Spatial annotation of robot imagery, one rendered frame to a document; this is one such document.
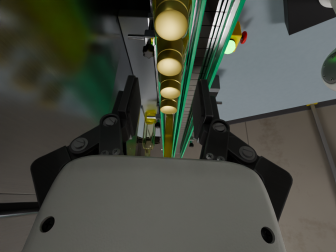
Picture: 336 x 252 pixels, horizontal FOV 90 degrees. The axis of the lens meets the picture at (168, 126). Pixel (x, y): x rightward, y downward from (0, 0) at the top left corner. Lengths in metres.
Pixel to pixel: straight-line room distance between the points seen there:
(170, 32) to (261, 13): 0.56
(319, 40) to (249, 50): 0.24
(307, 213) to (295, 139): 0.94
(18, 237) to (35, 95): 0.13
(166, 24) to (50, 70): 0.12
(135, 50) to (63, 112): 0.42
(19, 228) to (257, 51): 0.84
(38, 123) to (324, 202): 2.84
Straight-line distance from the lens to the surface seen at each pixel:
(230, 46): 0.64
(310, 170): 2.89
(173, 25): 0.19
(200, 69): 0.66
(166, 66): 0.23
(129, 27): 0.56
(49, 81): 0.21
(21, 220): 0.22
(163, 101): 0.32
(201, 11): 0.42
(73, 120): 0.24
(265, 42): 0.82
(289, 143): 2.96
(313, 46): 0.92
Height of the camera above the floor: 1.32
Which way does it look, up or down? 23 degrees down
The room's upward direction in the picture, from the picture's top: 177 degrees counter-clockwise
